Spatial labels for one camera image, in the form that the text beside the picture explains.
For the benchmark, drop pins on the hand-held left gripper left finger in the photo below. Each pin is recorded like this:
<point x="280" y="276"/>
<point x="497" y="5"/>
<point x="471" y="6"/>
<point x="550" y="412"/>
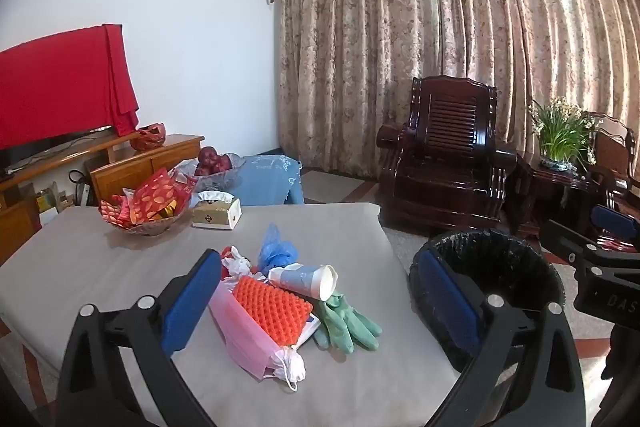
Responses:
<point x="190" y="302"/>

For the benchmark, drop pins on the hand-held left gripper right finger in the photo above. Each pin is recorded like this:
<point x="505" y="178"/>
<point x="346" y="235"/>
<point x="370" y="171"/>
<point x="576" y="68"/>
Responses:
<point x="445" y="302"/>

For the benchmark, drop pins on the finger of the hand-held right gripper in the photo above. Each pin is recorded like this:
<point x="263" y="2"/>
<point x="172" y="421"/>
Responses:
<point x="570" y="239"/>
<point x="617" y="221"/>

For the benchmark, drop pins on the black-lined trash bin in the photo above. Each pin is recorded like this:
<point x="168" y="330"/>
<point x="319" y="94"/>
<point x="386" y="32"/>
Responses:
<point x="500" y="267"/>

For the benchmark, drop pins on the green rubber glove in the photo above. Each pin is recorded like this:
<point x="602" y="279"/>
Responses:
<point x="362" y="327"/>
<point x="332" y="329"/>

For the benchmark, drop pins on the blue plastic bag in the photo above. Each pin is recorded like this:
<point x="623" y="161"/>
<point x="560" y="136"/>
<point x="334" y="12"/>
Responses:
<point x="276" y="249"/>

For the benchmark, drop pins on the white paper cup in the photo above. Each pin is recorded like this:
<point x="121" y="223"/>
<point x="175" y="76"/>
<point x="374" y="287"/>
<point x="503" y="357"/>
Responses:
<point x="305" y="279"/>

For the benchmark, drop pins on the dark wooden side table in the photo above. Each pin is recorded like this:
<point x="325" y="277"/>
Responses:
<point x="545" y="187"/>

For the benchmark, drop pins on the red plastic bag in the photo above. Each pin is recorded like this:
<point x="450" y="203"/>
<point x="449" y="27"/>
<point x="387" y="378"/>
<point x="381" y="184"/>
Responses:
<point x="235" y="263"/>

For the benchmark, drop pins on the pink face mask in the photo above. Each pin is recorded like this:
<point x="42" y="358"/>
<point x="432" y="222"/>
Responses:
<point x="240" y="337"/>

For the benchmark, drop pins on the wooden armchair with woven back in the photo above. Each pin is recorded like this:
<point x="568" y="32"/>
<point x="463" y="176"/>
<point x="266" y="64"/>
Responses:
<point x="612" y="157"/>

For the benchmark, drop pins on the orange foam net sleeve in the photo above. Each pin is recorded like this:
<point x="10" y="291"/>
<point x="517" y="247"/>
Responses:
<point x="272" y="309"/>

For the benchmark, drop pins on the white gold tissue box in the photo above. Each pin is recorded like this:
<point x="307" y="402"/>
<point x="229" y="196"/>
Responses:
<point x="215" y="213"/>

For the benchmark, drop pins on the potted narcissus plant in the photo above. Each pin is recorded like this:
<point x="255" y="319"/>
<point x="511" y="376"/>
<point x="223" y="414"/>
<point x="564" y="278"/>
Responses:
<point x="560" y="137"/>

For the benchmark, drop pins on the basket of red snack packets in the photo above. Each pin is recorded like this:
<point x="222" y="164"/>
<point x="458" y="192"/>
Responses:
<point x="150" y="204"/>

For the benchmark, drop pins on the white blue paper card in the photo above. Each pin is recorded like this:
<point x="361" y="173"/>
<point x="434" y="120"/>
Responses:
<point x="311" y="326"/>

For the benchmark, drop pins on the clear glass fruit bowl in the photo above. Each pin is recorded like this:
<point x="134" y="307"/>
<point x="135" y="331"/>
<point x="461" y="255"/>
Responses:
<point x="220" y="181"/>

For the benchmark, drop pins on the dark wooden armchair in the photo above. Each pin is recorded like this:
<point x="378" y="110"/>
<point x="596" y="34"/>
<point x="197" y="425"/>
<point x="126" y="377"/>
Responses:
<point x="440" y="172"/>

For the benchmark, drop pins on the red apples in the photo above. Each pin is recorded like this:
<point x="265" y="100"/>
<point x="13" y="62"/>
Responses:
<point x="210" y="161"/>

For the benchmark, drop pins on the blue covered stool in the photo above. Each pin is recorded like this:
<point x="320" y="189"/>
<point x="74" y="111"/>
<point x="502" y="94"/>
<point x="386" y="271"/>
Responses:
<point x="267" y="179"/>

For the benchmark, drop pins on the wooden television cabinet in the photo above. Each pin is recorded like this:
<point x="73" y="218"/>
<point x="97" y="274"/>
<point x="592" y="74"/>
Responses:
<point x="135" y="167"/>

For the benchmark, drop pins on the red crumpled bag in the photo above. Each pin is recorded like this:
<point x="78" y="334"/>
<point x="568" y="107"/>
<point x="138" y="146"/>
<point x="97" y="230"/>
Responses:
<point x="149" y="138"/>

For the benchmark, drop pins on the black television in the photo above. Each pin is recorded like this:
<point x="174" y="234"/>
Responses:
<point x="30" y="152"/>

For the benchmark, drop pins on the floral beige curtain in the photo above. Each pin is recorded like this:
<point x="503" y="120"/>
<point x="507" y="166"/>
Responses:
<point x="400" y="57"/>

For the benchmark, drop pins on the red cloth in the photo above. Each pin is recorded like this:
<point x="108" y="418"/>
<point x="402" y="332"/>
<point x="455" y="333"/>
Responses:
<point x="60" y="82"/>

